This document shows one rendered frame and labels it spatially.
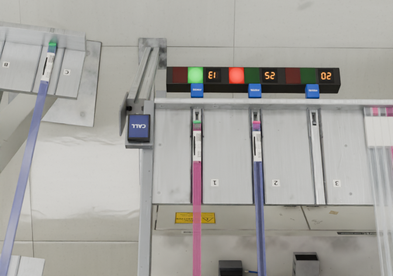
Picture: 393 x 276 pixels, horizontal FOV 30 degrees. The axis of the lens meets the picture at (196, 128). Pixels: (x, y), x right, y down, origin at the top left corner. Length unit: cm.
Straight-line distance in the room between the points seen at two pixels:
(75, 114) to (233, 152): 88
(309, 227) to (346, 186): 32
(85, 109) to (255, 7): 57
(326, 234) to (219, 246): 23
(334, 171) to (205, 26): 85
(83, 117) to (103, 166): 16
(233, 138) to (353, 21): 86
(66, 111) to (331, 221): 87
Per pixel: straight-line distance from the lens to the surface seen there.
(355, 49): 214
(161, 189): 132
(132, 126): 132
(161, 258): 160
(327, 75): 146
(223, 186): 132
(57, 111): 215
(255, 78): 144
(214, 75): 143
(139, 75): 169
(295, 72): 145
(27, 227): 230
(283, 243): 160
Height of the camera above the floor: 206
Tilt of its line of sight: 74 degrees down
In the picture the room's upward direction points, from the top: 179 degrees clockwise
